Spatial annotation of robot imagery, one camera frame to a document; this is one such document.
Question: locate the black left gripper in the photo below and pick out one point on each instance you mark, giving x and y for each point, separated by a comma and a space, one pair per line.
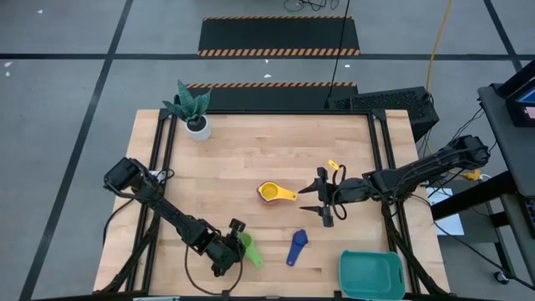
219, 251

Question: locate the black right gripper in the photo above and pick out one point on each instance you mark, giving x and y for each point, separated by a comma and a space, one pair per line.
351, 191

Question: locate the green measuring cup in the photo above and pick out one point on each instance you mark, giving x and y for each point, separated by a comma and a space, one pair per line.
253, 251

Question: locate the yellow measuring cup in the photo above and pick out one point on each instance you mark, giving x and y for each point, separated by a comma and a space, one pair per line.
271, 191

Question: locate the small dark blue measuring cup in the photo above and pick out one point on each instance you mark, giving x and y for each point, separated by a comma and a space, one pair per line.
299, 239

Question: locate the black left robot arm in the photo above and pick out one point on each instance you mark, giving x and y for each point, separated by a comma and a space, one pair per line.
167, 209

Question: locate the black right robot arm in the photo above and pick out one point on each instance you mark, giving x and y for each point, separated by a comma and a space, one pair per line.
426, 167

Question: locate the teal plastic basket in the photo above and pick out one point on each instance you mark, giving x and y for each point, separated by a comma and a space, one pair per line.
370, 276

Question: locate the yellow gripper tag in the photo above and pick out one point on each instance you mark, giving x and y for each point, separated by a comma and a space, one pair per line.
333, 164

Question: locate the black hazard striped floor mat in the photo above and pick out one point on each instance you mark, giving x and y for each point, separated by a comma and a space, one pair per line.
271, 98
276, 35

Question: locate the black computer case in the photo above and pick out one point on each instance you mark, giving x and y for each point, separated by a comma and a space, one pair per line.
388, 100

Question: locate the snake plant in white pot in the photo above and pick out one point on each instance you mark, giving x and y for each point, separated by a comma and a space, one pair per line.
198, 125

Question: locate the white paper sheet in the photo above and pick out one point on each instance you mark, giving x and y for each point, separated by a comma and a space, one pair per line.
449, 223

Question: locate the yellow power plug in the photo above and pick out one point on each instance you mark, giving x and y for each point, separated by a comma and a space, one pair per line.
472, 175

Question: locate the black caster wheel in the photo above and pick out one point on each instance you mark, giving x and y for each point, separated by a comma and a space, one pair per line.
501, 277

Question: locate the black side desk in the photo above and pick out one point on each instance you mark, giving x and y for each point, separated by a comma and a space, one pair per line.
514, 159

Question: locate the laptop with lit screen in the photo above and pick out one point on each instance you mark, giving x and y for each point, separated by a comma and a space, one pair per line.
520, 113

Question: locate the black aluminium table frame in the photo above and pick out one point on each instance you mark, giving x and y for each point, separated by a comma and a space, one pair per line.
271, 112

